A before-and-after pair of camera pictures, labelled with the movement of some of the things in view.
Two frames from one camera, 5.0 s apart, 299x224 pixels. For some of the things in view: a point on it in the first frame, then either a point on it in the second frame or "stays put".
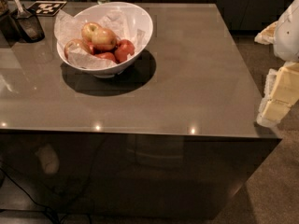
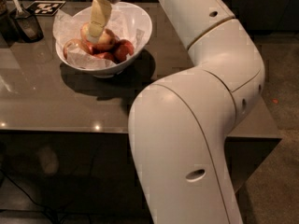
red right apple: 123,49 stays put
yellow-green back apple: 89,29 stays put
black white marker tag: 47,7 stays put
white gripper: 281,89 -> 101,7
